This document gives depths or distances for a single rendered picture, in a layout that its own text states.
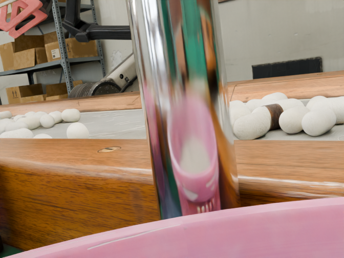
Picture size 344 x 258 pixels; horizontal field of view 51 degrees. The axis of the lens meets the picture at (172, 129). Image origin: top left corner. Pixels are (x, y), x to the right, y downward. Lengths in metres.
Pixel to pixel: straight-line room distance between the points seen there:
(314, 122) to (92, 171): 0.16
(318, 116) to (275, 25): 2.23
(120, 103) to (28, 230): 0.47
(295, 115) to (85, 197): 0.17
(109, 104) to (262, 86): 0.30
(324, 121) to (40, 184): 0.18
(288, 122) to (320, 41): 2.14
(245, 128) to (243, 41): 2.30
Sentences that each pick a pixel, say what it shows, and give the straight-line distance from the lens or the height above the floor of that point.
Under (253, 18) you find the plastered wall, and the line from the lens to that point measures 2.54.
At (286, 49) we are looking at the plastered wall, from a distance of 2.46.
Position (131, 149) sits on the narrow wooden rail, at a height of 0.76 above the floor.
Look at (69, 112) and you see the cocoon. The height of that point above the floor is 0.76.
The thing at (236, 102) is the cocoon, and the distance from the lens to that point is 0.36.
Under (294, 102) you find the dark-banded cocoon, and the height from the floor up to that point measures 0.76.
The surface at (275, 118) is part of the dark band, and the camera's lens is 0.30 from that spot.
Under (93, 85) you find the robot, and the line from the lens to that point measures 1.00.
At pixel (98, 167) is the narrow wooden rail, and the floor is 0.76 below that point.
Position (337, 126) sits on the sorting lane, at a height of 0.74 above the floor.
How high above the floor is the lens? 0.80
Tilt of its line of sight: 9 degrees down
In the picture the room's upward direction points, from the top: 8 degrees counter-clockwise
